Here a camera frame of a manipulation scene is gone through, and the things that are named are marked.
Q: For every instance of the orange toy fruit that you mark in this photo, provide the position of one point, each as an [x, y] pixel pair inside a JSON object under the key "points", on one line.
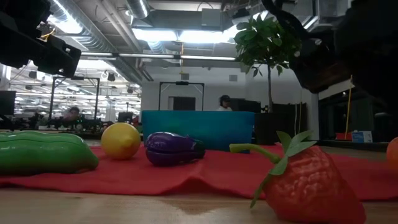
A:
{"points": [[393, 152]]}

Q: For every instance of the yellow lemon toy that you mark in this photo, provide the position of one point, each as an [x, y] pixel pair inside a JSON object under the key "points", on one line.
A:
{"points": [[120, 141]]}

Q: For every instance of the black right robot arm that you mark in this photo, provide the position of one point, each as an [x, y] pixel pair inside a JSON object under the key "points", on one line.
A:
{"points": [[373, 46]]}

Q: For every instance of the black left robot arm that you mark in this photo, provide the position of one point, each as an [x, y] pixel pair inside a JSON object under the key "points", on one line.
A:
{"points": [[21, 12]]}

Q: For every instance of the black computer monitor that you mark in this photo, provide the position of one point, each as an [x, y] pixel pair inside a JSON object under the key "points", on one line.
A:
{"points": [[7, 102]]}

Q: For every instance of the person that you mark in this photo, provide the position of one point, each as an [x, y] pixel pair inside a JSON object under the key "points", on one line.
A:
{"points": [[224, 105], [74, 112]]}

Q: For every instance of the green plant in black pot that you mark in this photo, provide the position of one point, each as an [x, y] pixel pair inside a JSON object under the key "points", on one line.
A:
{"points": [[261, 40]]}

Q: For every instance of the red box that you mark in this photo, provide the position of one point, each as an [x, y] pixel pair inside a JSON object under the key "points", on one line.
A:
{"points": [[343, 137]]}

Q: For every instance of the blue and white box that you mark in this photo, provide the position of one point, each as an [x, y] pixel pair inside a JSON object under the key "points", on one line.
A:
{"points": [[362, 137]]}

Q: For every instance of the green cucumber toy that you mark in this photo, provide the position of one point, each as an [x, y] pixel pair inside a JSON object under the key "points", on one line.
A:
{"points": [[40, 152]]}

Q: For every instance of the large red strawberry toy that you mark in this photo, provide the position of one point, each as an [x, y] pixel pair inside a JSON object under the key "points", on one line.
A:
{"points": [[311, 186]]}

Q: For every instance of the long ceiling light bar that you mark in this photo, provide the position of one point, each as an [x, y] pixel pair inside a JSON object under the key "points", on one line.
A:
{"points": [[202, 57]]}

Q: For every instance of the grey ceiling box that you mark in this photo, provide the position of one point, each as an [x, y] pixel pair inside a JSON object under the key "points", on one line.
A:
{"points": [[211, 17]]}

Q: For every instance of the blue plastic container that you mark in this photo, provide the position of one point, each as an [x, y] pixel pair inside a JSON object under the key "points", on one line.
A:
{"points": [[199, 130]]}

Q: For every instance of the red cloth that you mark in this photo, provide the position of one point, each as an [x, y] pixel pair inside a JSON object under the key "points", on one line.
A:
{"points": [[217, 169]]}

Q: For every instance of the purple eggplant toy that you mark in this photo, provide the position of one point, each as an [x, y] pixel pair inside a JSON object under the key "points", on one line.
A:
{"points": [[171, 149]]}

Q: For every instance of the black rig frame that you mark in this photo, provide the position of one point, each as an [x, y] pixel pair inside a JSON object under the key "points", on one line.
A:
{"points": [[182, 83], [77, 77]]}

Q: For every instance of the long silver air duct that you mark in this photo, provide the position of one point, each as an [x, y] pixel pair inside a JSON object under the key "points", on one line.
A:
{"points": [[81, 21]]}

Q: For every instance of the square grey wall vent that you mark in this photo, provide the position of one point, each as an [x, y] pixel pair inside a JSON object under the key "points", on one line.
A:
{"points": [[185, 76], [233, 78]]}

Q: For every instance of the short silver air duct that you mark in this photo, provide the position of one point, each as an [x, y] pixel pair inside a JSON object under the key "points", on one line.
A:
{"points": [[138, 7]]}

